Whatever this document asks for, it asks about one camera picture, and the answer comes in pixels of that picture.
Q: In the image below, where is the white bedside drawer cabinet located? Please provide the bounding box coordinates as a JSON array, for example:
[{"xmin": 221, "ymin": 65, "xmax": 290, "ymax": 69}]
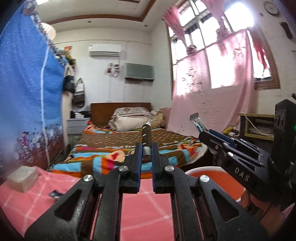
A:
[{"xmin": 66, "ymin": 118, "xmax": 90, "ymax": 135}]

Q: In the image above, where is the pink checkered cloth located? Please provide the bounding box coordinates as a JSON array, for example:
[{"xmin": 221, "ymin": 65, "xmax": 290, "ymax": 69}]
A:
[{"xmin": 1, "ymin": 168, "xmax": 175, "ymax": 240}]

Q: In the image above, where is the brown wrapper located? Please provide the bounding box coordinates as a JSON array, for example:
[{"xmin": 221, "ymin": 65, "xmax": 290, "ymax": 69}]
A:
[{"xmin": 142, "ymin": 120, "xmax": 152, "ymax": 163}]

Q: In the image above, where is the white power cable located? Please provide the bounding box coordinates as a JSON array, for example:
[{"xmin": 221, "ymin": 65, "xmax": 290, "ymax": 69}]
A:
[{"xmin": 244, "ymin": 112, "xmax": 275, "ymax": 136}]

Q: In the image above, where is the right human hand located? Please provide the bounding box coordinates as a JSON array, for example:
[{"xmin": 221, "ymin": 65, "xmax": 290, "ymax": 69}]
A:
[{"xmin": 239, "ymin": 190, "xmax": 295, "ymax": 237}]

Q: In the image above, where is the pink window curtain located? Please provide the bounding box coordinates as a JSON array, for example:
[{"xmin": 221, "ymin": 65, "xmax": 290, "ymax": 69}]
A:
[{"xmin": 167, "ymin": 1, "xmax": 272, "ymax": 136}]

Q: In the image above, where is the grey wall cabinet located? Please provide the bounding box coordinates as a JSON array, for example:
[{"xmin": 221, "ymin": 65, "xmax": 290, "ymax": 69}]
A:
[{"xmin": 125, "ymin": 63, "xmax": 154, "ymax": 81}]

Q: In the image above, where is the dark wooden desk shelf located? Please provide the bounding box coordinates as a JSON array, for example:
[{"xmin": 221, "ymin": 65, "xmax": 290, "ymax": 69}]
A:
[{"xmin": 238, "ymin": 113, "xmax": 274, "ymax": 141}]

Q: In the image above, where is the colourful patterned bed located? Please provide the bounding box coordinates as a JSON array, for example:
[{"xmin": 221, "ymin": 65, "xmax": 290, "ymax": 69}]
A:
[{"xmin": 51, "ymin": 125, "xmax": 207, "ymax": 177}]

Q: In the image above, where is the white tissue pack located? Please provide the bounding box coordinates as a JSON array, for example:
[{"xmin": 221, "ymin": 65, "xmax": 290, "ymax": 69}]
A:
[{"xmin": 7, "ymin": 166, "xmax": 39, "ymax": 193}]

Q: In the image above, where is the yellow power strip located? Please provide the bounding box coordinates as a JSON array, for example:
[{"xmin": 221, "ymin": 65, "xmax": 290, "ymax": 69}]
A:
[{"xmin": 222, "ymin": 126, "xmax": 234, "ymax": 135}]

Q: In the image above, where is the round wall clock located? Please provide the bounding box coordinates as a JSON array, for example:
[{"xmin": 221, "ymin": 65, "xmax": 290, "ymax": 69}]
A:
[{"xmin": 263, "ymin": 1, "xmax": 280, "ymax": 16}]

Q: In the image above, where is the folded floral quilt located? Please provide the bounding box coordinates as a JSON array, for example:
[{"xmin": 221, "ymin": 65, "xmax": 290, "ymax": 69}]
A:
[{"xmin": 108, "ymin": 107, "xmax": 165, "ymax": 132}]

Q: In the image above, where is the blue fabric wardrobe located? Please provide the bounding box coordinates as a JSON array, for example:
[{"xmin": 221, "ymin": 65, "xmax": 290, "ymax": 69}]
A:
[{"xmin": 1, "ymin": 1, "xmax": 66, "ymax": 171}]

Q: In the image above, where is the black hanging handbag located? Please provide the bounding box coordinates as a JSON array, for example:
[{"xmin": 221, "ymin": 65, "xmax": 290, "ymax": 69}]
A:
[{"xmin": 63, "ymin": 66, "xmax": 75, "ymax": 94}]

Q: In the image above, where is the white lampshade on wardrobe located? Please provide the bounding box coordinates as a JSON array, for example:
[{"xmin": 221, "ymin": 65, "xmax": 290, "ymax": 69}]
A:
[{"xmin": 41, "ymin": 23, "xmax": 57, "ymax": 41}]

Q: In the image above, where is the small dark wrapper piece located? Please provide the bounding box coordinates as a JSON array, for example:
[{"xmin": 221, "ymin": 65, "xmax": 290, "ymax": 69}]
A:
[{"xmin": 49, "ymin": 190, "xmax": 63, "ymax": 200}]

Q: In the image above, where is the white air conditioner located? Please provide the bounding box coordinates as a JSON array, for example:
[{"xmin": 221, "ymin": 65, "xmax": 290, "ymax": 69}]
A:
[{"xmin": 88, "ymin": 44, "xmax": 121, "ymax": 57}]

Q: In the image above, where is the grey hanging tote bag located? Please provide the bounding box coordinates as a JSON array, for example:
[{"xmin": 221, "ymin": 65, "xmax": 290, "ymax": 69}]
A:
[{"xmin": 72, "ymin": 78, "xmax": 85, "ymax": 108}]

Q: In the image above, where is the brown wooden headboard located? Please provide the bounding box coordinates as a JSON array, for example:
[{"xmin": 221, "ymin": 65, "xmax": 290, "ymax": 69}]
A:
[{"xmin": 90, "ymin": 102, "xmax": 152, "ymax": 127}]

